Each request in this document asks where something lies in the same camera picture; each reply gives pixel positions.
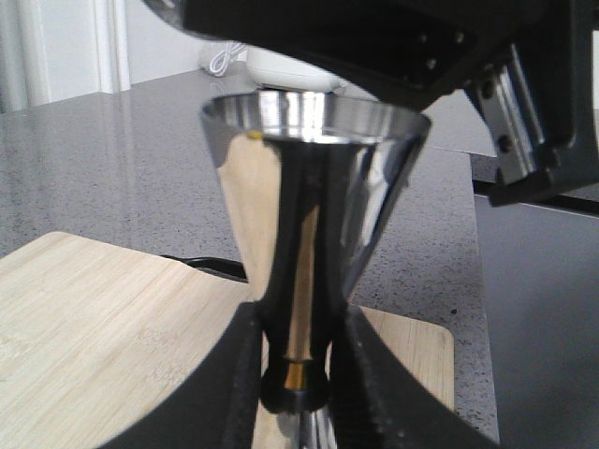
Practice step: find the wooden cutting board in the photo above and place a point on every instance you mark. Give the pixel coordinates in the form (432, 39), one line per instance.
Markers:
(95, 336)

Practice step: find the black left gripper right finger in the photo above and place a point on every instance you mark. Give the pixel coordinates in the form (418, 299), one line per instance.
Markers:
(375, 402)

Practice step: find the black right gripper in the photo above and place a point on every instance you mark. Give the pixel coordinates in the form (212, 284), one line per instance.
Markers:
(525, 65)

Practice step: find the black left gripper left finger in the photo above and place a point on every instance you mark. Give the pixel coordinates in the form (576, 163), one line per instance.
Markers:
(215, 407)

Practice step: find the black metal board handle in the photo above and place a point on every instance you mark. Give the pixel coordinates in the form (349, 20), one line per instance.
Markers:
(220, 267)

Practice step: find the steel double jigger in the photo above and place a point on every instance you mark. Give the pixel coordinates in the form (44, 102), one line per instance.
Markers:
(309, 180)

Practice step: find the white appliance with cord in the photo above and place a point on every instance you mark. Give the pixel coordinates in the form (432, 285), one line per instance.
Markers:
(267, 69)

